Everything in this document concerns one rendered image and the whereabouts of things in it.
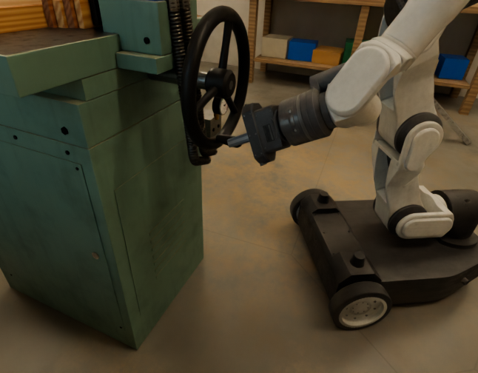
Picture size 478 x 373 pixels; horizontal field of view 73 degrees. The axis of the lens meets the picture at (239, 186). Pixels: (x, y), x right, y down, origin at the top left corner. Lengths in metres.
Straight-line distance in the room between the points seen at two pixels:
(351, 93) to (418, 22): 0.13
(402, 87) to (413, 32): 0.46
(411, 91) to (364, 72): 0.52
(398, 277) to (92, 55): 1.10
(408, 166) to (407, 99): 0.20
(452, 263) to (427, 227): 0.17
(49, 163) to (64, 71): 0.25
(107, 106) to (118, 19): 0.16
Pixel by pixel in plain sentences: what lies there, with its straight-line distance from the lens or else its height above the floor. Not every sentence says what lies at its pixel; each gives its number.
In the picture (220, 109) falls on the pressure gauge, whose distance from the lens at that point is 1.01.
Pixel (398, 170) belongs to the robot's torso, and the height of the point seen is 0.52.
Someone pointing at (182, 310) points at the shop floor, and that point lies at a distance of 1.25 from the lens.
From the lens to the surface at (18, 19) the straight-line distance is 0.78.
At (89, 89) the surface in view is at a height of 0.82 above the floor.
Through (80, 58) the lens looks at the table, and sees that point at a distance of 0.66.
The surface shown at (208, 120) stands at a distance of 1.04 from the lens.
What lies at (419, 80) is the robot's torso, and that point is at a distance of 1.05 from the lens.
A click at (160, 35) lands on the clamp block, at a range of 0.67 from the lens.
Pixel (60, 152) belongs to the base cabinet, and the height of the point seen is 0.68.
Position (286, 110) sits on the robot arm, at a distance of 0.59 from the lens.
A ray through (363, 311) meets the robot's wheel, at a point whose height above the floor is 0.08.
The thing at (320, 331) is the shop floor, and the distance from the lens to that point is 1.24.
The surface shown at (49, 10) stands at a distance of 0.81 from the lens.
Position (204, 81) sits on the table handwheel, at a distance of 0.72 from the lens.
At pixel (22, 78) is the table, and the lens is 0.59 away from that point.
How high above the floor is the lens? 1.01
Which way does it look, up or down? 34 degrees down
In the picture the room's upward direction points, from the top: 3 degrees clockwise
